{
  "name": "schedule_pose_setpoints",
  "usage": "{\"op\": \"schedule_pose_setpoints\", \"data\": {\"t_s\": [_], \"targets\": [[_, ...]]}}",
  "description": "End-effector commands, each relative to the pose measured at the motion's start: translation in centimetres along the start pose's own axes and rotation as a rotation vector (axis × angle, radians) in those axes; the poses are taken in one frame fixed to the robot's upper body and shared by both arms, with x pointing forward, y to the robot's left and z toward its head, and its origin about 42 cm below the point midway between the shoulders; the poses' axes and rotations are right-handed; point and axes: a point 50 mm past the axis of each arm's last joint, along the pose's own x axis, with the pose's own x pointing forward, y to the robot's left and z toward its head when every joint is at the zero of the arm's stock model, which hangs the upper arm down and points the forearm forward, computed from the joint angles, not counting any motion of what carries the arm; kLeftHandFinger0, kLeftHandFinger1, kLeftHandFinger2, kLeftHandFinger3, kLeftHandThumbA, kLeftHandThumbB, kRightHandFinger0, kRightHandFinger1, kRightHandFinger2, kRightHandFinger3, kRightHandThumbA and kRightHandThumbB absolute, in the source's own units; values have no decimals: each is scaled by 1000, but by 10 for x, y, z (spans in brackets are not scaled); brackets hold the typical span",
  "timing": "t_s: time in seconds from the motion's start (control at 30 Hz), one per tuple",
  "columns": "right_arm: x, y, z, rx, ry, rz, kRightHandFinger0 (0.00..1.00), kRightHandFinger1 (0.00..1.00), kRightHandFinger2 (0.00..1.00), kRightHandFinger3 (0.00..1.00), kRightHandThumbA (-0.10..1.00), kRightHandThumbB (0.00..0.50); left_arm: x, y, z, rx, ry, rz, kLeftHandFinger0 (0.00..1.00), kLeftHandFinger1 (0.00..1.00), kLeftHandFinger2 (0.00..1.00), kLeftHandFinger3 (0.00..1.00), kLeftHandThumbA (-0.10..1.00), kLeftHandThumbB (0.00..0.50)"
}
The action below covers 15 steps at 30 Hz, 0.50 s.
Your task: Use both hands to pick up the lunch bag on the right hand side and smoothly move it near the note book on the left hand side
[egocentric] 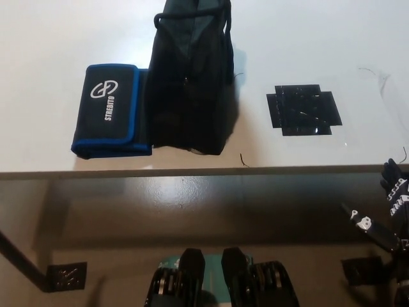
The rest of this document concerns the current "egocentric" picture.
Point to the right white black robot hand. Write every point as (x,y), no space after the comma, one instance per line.
(397,198)

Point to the black fabric lunch bag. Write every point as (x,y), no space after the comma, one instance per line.
(191,96)

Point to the short curled black thread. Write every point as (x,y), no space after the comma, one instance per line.
(405,156)
(243,161)

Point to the black tape cross marker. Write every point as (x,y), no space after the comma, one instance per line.
(303,112)

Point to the long thin black thread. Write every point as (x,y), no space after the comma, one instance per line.
(369,69)

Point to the black blue-trimmed Strebito notebook case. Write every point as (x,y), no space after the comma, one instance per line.
(108,112)

